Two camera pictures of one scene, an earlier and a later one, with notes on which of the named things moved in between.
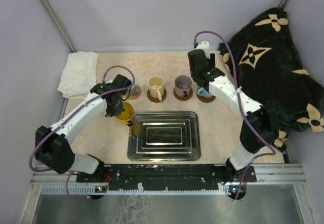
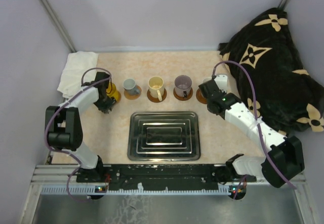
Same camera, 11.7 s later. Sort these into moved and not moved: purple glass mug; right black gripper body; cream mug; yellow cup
Moved: right black gripper body; yellow cup
Not moved: cream mug; purple glass mug
